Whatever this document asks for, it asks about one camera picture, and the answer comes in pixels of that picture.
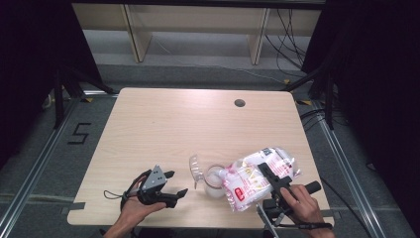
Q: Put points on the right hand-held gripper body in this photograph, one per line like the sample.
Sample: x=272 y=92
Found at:
x=272 y=210

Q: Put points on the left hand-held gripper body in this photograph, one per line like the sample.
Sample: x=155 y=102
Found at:
x=154 y=179

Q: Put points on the red and white spout pouch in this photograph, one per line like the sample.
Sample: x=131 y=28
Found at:
x=246 y=185

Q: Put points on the clear jar with hinged lid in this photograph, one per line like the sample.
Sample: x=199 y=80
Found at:
x=213 y=185

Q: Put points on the person's right hand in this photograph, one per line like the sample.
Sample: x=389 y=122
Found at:
x=303 y=210

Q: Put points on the person's left hand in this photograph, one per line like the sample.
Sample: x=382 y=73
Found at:
x=134 y=211

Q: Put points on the grey tape strip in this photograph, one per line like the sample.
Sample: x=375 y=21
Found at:
x=333 y=214
x=74 y=207

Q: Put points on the black metal stand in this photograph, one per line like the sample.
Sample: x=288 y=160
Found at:
x=328 y=99
x=59 y=99

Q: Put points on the black curtain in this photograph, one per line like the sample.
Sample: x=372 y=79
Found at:
x=29 y=49
x=379 y=82

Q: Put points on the pale wooden shelf unit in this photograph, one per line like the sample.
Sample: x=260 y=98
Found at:
x=198 y=20

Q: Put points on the metal floor rail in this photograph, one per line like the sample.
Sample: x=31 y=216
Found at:
x=36 y=165
x=346 y=165

